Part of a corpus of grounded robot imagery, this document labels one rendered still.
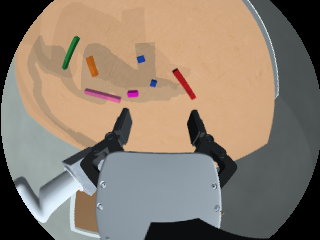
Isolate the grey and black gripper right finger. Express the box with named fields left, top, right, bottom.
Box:
left=187, top=110, right=237, bottom=189

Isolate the small blue block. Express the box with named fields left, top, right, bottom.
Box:
left=150, top=79, right=157, bottom=87
left=137, top=55, right=145, bottom=64

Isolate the green rod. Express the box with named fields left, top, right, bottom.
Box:
left=62, top=36, right=80, bottom=70

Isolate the dark red rod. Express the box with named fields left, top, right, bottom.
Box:
left=172, top=68, right=196, bottom=100

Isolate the pink rod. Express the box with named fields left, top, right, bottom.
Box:
left=84, top=88, right=121, bottom=103

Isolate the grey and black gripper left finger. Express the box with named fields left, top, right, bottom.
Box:
left=80, top=108, right=132, bottom=188

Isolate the short magenta rod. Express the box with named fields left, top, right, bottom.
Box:
left=127, top=90, right=139, bottom=97

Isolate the orange rod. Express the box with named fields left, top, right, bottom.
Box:
left=86, top=55, right=98, bottom=77

